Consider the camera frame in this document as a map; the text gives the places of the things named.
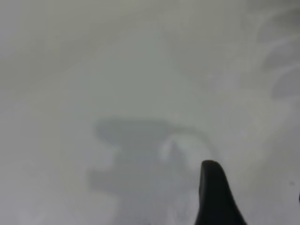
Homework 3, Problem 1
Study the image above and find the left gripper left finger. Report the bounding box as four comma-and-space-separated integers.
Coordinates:
194, 160, 248, 225

